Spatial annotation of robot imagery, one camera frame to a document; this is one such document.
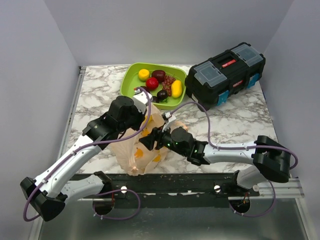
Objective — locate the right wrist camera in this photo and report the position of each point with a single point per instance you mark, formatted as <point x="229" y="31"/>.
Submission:
<point x="169" y="119"/>

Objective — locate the yellow fake banana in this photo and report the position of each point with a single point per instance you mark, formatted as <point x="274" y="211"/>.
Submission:
<point x="143" y="75"/>

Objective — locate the dark fake plum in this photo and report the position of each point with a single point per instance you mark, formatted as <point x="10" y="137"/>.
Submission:
<point x="155" y="99"/>
<point x="162" y="96"/>

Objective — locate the black mounting rail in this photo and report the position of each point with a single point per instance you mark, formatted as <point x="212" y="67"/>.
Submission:
<point x="173" y="190"/>

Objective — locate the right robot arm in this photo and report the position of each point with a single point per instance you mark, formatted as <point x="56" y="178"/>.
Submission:
<point x="267" y="159"/>

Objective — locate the red fake apple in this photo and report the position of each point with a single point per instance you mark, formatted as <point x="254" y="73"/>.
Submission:
<point x="159" y="75"/>

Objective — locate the black toolbox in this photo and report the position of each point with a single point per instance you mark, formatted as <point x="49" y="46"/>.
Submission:
<point x="211" y="82"/>

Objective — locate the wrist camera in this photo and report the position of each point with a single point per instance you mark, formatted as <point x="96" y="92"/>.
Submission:
<point x="141" y="99"/>
<point x="169" y="119"/>

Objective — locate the red fake grapes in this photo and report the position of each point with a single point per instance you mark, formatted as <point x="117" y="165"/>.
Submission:
<point x="167" y="84"/>

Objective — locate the red fake pomegranate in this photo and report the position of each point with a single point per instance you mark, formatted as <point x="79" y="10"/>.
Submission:
<point x="152" y="84"/>

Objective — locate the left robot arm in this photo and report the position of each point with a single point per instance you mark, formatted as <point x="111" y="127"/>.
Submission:
<point x="52" y="190"/>

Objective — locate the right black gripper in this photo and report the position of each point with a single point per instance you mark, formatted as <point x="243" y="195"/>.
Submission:
<point x="157" y="135"/>

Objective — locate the yellow fake mango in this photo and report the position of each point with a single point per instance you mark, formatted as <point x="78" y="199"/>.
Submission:
<point x="176" y="89"/>

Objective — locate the green plastic tray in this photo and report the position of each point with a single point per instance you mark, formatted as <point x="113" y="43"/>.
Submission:
<point x="131" y="81"/>

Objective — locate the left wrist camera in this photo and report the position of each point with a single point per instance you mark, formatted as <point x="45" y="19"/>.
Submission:
<point x="141" y="99"/>

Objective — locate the dark brown fake pepper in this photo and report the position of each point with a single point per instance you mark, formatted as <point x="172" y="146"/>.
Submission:
<point x="146" y="88"/>

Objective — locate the orange plastic bag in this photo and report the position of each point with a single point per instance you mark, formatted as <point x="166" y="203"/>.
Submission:
<point x="133" y="157"/>

